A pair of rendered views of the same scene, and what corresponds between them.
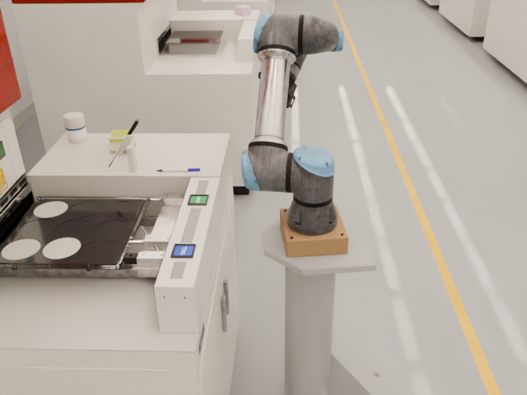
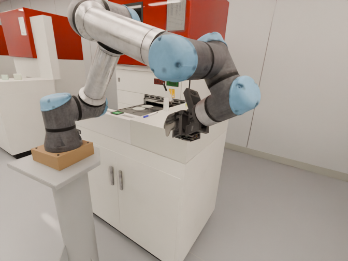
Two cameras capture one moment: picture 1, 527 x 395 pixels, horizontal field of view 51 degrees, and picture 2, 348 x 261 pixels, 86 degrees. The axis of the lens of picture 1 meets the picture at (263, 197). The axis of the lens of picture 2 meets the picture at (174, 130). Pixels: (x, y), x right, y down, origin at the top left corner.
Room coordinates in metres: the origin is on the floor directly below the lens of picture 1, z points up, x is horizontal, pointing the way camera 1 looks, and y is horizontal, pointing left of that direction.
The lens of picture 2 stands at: (2.21, -0.58, 1.26)
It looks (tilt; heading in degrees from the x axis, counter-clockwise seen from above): 20 degrees down; 119
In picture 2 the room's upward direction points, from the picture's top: 3 degrees clockwise
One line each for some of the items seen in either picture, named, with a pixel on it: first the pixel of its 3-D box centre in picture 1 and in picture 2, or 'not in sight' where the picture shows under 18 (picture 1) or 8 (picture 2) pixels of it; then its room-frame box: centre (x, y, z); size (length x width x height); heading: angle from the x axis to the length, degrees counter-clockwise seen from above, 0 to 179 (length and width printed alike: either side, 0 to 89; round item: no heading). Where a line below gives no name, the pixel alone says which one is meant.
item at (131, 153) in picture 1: (125, 152); (168, 100); (1.60, 0.43, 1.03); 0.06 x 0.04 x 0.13; 87
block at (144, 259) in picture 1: (153, 259); not in sight; (1.20, 0.30, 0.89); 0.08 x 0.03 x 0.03; 87
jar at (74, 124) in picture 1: (75, 127); not in sight; (1.86, 0.67, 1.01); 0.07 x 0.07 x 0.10
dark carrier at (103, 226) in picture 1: (73, 229); (148, 111); (1.36, 0.56, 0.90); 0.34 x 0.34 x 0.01; 87
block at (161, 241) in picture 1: (159, 241); not in sight; (1.28, 0.29, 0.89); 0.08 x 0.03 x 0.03; 87
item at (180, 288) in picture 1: (194, 244); (104, 120); (1.27, 0.20, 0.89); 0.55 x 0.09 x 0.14; 177
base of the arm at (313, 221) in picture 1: (312, 207); (62, 135); (1.40, -0.14, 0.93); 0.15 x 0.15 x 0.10
